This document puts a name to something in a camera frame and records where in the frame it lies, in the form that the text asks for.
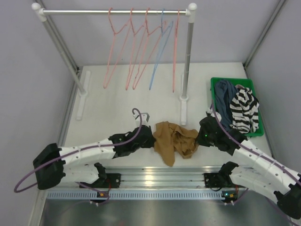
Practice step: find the slotted grey cable duct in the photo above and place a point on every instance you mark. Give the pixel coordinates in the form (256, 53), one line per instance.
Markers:
(140, 195)

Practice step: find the aluminium mounting rail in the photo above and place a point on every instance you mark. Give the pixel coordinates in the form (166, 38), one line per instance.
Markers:
(162, 177)

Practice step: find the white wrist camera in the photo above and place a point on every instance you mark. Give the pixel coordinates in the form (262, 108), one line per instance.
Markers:
(144, 119)
(210, 112)

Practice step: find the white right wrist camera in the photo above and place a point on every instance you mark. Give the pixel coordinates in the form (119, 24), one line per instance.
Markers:
(210, 112)

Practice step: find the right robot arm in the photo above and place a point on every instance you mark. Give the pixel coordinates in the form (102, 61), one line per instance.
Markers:
(251, 168)

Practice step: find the blue wire hanger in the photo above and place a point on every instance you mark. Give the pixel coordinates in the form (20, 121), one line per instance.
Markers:
(164, 37)

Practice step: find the pink wire hanger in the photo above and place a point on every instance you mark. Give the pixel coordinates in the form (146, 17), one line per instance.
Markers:
(175, 50)
(110, 69)
(144, 60)
(132, 48)

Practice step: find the silver white clothes rack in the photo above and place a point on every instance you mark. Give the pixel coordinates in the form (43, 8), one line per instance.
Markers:
(190, 12)

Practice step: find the green plastic bin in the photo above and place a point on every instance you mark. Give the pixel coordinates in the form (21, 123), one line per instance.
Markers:
(247, 83)

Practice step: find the brown tank top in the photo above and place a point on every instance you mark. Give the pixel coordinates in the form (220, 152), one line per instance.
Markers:
(172, 138)

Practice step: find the black white striped garment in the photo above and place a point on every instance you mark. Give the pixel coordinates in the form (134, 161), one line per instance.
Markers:
(244, 108)

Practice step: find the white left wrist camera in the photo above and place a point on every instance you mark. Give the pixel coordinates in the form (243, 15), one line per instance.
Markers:
(144, 119)

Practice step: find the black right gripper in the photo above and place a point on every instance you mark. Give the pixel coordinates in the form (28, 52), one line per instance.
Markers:
(200, 140)

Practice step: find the dark blue garment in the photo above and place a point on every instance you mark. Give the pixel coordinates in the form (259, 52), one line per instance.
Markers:
(224, 91)

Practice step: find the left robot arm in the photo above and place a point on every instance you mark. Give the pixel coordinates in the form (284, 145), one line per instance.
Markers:
(60, 165)

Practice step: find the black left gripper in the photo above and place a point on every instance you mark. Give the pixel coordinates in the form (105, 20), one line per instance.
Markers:
(147, 137)

